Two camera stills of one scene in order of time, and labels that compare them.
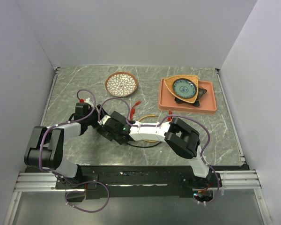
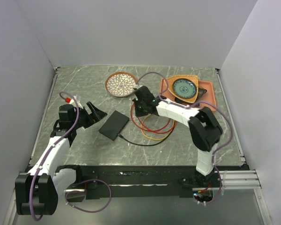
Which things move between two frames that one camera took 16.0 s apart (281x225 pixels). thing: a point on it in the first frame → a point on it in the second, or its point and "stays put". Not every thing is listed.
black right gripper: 119,141 → 138,113
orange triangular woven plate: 170,81 stays put
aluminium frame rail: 240,180 stays put
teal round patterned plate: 184,88 stays put
